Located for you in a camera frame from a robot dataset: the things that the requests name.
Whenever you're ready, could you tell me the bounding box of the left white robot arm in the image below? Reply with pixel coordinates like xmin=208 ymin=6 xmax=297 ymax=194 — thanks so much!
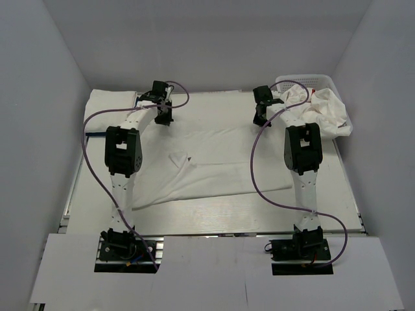
xmin=104 ymin=81 xmax=174 ymax=233

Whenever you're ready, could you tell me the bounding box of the white robot print t shirt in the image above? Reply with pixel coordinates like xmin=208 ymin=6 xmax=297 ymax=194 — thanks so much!
xmin=132 ymin=125 xmax=292 ymax=210

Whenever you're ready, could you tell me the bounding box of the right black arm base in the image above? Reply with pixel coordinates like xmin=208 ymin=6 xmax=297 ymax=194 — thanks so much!
xmin=264 ymin=238 xmax=334 ymax=276

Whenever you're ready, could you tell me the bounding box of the purple cable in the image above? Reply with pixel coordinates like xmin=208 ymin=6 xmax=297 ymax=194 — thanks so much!
xmin=82 ymin=80 xmax=190 ymax=271
xmin=251 ymin=80 xmax=350 ymax=267

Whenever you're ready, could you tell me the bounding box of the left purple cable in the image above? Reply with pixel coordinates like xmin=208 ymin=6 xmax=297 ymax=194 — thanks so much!
xmin=82 ymin=80 xmax=190 ymax=271

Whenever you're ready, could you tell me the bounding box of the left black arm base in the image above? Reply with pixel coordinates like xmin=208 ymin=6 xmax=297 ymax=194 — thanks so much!
xmin=94 ymin=238 xmax=157 ymax=274

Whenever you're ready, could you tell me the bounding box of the white plastic basket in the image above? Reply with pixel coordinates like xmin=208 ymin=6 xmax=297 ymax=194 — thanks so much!
xmin=276 ymin=74 xmax=353 ymax=130

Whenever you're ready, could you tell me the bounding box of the white red print t shirt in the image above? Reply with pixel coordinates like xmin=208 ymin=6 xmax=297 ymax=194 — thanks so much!
xmin=281 ymin=84 xmax=352 ymax=140

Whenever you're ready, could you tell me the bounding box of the folded white t shirt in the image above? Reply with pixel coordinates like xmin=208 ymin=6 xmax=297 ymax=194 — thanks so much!
xmin=84 ymin=89 xmax=137 ymax=133

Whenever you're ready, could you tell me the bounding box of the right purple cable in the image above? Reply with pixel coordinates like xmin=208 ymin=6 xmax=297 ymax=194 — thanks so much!
xmin=251 ymin=80 xmax=350 ymax=267

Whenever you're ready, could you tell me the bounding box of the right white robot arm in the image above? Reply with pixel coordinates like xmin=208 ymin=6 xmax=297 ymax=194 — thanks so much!
xmin=253 ymin=86 xmax=324 ymax=259

